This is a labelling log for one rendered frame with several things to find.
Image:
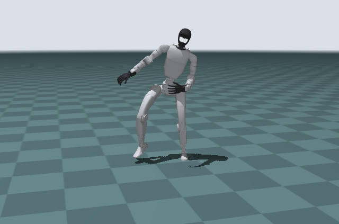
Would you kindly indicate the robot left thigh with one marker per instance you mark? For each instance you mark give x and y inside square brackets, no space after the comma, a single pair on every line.
[180,105]

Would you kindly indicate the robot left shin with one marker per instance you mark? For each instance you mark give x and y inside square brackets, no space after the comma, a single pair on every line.
[182,136]

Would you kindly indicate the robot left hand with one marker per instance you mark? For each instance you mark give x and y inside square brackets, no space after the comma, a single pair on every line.
[178,88]

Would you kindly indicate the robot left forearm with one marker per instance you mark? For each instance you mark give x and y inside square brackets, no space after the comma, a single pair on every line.
[189,83]

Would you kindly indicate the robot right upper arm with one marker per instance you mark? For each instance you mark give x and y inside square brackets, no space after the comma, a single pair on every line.
[156,53]

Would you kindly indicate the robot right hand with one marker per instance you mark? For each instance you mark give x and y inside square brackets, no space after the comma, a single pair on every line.
[125,76]

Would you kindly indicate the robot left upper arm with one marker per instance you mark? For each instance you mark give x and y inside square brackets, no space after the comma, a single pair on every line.
[193,65]

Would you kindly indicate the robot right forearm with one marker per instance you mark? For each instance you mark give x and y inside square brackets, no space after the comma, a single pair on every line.
[139,66]

